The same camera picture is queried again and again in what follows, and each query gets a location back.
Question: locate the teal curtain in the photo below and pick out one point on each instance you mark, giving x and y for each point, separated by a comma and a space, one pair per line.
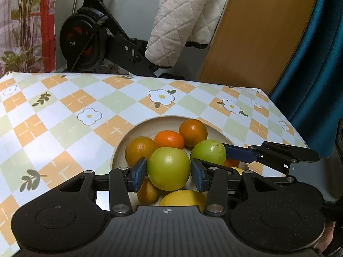
309, 93

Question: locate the green round fruit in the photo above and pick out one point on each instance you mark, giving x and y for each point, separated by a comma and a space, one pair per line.
169, 168
210, 150

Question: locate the bright orange tangerine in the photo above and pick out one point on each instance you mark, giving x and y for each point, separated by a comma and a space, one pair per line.
231, 163
169, 139

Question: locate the wooden board panel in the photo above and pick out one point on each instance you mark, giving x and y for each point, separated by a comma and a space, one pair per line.
255, 41

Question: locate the dark speckled orange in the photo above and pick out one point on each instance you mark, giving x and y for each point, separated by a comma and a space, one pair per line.
193, 131
139, 151

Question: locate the red printed backdrop cloth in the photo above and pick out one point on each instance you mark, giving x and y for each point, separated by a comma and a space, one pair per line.
28, 36

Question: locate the white quilted blanket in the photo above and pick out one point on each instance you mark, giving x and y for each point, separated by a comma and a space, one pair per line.
180, 23

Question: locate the right human hand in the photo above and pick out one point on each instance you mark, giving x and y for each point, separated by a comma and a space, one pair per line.
327, 236

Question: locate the black exercise bike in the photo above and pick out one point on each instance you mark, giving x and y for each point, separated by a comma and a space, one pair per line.
92, 35

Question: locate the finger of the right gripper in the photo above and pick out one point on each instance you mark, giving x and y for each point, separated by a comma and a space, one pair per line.
274, 155
207, 172

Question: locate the beige round plate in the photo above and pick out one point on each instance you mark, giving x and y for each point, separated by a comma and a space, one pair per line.
150, 128

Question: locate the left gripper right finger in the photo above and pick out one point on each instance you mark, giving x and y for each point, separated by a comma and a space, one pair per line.
217, 197

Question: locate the checkered floral tablecloth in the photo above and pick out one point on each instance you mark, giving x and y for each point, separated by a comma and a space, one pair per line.
53, 126

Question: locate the yellow lemon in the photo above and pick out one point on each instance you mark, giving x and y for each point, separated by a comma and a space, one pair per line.
239, 170
184, 198

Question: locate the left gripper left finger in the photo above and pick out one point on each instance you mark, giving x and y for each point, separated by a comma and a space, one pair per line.
122, 181

